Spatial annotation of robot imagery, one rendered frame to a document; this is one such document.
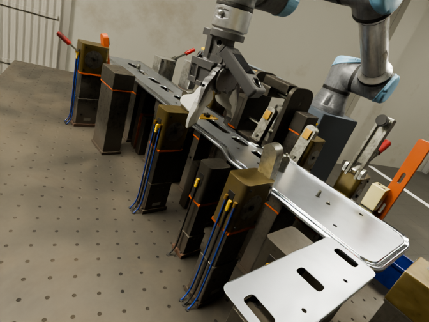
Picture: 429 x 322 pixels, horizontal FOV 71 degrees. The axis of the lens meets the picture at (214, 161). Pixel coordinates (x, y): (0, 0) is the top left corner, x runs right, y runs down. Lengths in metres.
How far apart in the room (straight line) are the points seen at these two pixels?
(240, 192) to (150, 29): 2.71
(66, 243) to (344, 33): 3.82
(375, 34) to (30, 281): 1.13
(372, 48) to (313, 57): 2.85
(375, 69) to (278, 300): 0.95
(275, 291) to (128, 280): 0.43
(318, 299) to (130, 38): 2.92
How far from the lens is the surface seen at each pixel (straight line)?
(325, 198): 0.78
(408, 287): 0.56
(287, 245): 0.58
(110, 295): 0.76
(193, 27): 3.25
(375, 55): 1.17
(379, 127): 0.87
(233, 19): 0.63
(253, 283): 0.44
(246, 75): 0.61
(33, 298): 0.76
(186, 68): 1.34
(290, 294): 0.46
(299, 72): 3.92
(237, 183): 0.58
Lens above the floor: 1.30
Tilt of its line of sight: 24 degrees down
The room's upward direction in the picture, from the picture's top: 19 degrees clockwise
